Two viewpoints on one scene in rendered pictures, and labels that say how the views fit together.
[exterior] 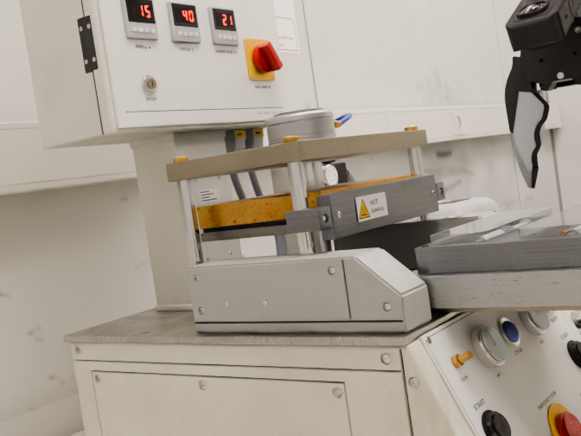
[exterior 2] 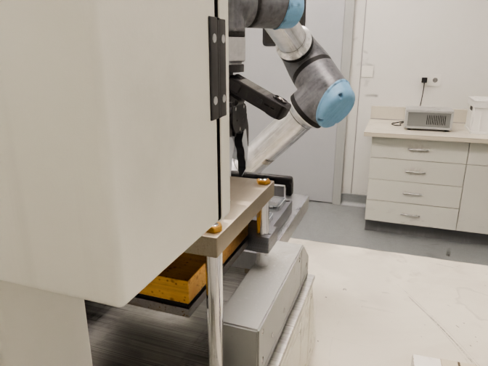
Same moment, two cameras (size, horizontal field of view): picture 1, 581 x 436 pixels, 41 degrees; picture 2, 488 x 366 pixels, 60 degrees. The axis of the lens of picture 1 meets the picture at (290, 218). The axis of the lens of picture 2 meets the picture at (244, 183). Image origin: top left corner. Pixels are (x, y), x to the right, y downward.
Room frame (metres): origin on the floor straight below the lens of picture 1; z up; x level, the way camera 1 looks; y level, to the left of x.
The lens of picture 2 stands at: (0.93, 0.45, 1.26)
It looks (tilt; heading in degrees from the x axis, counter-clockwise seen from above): 17 degrees down; 253
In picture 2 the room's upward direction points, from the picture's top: straight up
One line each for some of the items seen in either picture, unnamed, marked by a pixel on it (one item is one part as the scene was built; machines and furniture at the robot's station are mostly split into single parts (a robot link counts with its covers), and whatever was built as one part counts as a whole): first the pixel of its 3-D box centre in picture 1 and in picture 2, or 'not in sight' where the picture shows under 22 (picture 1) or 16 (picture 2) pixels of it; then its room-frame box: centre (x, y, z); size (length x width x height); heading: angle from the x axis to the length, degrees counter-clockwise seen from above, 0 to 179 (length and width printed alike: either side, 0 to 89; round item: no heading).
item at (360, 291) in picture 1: (300, 291); (270, 292); (0.76, 0.00, 0.96); 0.25 x 0.05 x 0.07; 53
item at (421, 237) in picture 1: (433, 246); not in sight; (0.97, -0.17, 0.96); 0.26 x 0.05 x 0.07; 53
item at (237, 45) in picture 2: not in sight; (222, 51); (0.74, -0.28, 1.26); 0.08 x 0.08 x 0.05
